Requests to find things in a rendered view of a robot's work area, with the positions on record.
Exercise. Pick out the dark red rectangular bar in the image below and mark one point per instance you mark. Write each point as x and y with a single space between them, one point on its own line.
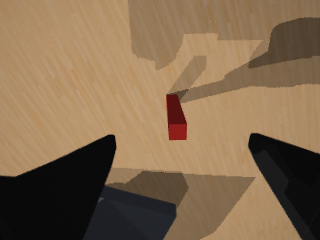
177 125

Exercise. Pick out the dark grey sloped panel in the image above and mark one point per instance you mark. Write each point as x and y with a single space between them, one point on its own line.
150 219

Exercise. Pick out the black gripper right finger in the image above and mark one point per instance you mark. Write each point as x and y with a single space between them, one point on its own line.
293 174

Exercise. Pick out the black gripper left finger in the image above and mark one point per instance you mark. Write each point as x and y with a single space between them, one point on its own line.
56 201

